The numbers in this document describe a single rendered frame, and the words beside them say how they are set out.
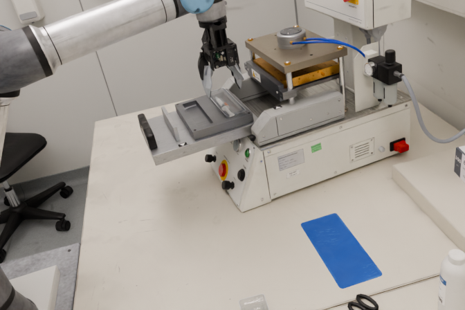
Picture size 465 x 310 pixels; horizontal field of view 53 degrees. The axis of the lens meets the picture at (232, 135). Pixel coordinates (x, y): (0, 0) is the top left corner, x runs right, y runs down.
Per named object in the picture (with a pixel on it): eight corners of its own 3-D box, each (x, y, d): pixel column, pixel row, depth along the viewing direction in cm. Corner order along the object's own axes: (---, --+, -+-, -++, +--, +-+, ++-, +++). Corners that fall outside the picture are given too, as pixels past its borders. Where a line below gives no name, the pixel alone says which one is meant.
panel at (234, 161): (207, 158, 151) (220, 105, 145) (239, 208, 126) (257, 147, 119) (201, 158, 150) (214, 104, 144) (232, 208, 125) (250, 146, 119)
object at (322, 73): (305, 57, 142) (302, 27, 138) (344, 79, 124) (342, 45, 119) (254, 72, 139) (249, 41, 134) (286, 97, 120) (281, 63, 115)
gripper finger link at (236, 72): (245, 94, 123) (229, 68, 118) (237, 87, 128) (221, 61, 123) (254, 88, 123) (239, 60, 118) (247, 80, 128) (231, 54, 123)
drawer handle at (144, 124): (147, 124, 131) (143, 112, 129) (158, 147, 118) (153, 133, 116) (140, 126, 130) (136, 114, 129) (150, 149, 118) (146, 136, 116)
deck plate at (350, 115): (344, 64, 157) (344, 61, 157) (413, 99, 128) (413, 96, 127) (218, 103, 147) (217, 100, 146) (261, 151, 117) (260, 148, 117)
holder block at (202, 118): (228, 95, 139) (227, 88, 138) (254, 121, 122) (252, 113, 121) (176, 111, 135) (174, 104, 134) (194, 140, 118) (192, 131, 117)
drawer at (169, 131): (234, 104, 142) (230, 81, 138) (263, 133, 123) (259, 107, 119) (141, 133, 135) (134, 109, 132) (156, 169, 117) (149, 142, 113)
